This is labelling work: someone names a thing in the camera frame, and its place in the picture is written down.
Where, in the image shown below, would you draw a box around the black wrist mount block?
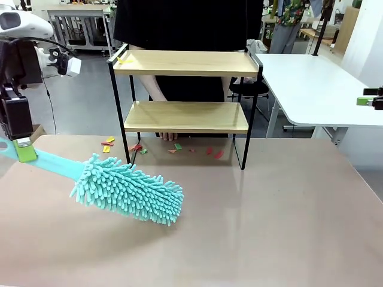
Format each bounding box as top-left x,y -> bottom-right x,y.
0,38 -> 43,90

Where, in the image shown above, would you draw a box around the teal chenille duster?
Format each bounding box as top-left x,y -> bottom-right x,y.
0,136 -> 185,227

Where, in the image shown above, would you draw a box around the grey metal workbench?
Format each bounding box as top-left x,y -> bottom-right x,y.
46,4 -> 117,57

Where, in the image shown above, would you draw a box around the person's right forearm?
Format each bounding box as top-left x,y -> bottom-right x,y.
140,74 -> 167,102

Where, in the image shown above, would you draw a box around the two-tier wooden metal shelf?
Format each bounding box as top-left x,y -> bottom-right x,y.
107,42 -> 264,170

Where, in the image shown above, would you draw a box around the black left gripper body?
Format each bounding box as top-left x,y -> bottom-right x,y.
0,87 -> 34,142

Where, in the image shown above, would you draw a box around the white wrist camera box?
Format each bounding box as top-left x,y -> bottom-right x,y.
64,56 -> 83,77

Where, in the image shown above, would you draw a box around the person in black clothes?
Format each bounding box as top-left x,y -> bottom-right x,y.
113,0 -> 264,103

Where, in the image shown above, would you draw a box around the wooden cabinet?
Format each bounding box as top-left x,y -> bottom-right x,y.
332,6 -> 360,54

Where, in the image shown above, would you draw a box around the black stand pole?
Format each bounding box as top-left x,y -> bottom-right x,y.
311,0 -> 333,57

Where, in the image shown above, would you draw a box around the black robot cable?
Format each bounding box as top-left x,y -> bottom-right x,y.
7,36 -> 79,136

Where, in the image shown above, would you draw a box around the person in floral shirt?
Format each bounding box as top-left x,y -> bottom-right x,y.
270,0 -> 309,54

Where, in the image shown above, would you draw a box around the black stool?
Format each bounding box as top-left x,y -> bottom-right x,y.
229,80 -> 270,100

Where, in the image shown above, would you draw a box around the large white table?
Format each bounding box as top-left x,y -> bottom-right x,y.
256,53 -> 383,147

